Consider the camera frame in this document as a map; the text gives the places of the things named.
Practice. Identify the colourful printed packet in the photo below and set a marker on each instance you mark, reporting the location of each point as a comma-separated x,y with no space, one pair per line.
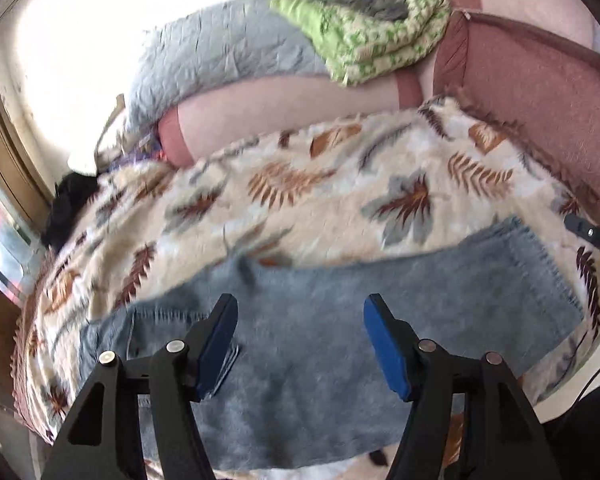
147,147

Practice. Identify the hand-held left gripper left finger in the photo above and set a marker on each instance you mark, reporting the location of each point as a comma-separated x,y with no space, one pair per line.
219,345

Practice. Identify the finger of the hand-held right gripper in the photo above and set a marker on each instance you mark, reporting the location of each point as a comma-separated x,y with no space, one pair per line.
592,235

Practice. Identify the grey crumpled cloth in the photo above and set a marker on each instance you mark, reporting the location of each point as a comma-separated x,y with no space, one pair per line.
370,2

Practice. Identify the leaf print blanket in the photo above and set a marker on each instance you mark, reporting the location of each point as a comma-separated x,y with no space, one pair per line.
300,185

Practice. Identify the black cloth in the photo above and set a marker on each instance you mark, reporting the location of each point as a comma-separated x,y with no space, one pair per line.
70,210

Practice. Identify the grey quilted pillow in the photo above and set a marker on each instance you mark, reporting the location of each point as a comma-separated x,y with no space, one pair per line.
215,55

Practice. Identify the green patterned quilt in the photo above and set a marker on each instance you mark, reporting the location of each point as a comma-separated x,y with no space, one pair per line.
370,45

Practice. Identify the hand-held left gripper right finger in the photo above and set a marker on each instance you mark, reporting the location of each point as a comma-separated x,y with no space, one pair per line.
384,347

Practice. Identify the blue denim pants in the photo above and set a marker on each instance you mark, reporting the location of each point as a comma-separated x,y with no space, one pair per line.
305,310

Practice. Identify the wooden door with patterned glass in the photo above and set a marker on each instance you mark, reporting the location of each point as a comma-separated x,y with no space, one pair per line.
2,200

